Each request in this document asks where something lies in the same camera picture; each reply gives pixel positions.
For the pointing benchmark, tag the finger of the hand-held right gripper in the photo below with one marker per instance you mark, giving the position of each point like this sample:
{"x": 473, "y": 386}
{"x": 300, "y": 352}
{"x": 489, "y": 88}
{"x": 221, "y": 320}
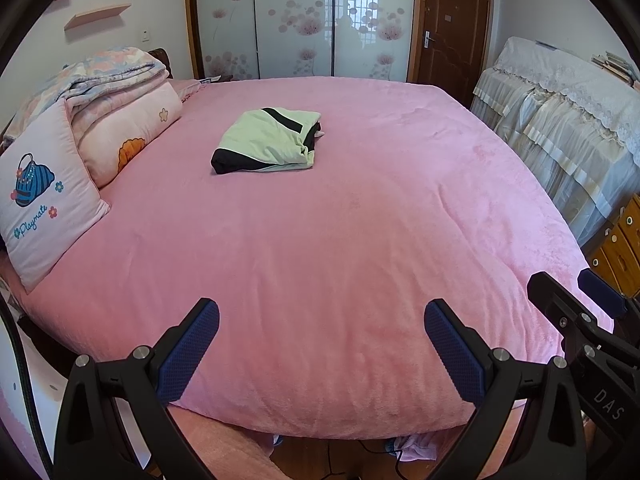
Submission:
{"x": 602, "y": 292}
{"x": 555, "y": 302}

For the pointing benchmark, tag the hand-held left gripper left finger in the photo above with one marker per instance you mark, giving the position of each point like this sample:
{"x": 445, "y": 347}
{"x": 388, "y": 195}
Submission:
{"x": 190, "y": 352}

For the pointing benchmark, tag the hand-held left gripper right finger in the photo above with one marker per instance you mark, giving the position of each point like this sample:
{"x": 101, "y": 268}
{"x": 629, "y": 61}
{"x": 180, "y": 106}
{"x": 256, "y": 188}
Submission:
{"x": 455, "y": 352}

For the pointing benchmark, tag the green and black hooded jacket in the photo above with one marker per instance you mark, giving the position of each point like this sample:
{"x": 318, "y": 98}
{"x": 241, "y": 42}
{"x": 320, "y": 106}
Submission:
{"x": 270, "y": 142}

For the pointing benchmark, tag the clothes on floor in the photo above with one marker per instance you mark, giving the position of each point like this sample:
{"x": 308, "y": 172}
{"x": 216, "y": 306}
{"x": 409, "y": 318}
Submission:
{"x": 412, "y": 447}

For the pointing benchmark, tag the wooden drawer cabinet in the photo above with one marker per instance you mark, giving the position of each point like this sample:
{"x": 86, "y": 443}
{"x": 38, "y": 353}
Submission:
{"x": 620, "y": 255}

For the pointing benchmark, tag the pink bed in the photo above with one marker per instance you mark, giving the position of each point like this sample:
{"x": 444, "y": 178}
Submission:
{"x": 325, "y": 260}

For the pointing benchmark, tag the white lace furniture cover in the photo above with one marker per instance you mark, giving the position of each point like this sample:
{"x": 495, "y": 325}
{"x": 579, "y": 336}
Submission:
{"x": 565, "y": 120}

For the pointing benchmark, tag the pink pillow with bag print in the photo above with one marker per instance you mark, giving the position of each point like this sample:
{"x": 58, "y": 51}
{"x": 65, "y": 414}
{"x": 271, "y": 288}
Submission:
{"x": 40, "y": 200}

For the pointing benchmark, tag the stack of books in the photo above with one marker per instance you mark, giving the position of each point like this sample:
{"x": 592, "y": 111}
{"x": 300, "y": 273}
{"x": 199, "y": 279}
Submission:
{"x": 617, "y": 66}

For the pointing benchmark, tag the long pink bolster pillow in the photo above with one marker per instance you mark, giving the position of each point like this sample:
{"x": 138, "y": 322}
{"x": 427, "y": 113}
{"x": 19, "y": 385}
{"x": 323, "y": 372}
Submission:
{"x": 130, "y": 130}

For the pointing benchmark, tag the floral folded blanket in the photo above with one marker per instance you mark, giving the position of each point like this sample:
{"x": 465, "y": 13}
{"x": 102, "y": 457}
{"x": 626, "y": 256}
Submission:
{"x": 100, "y": 72}

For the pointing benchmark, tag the brown wooden door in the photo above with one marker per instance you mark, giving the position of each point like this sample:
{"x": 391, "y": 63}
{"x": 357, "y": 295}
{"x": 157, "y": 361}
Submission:
{"x": 452, "y": 25}

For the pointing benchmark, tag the floral glass sliding wardrobe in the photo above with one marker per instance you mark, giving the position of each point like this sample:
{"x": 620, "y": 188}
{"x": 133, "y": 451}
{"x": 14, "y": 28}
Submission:
{"x": 300, "y": 15}

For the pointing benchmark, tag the pink wall shelf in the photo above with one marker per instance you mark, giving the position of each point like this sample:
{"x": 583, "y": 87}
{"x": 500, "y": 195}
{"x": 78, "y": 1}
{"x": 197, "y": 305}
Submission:
{"x": 95, "y": 16}

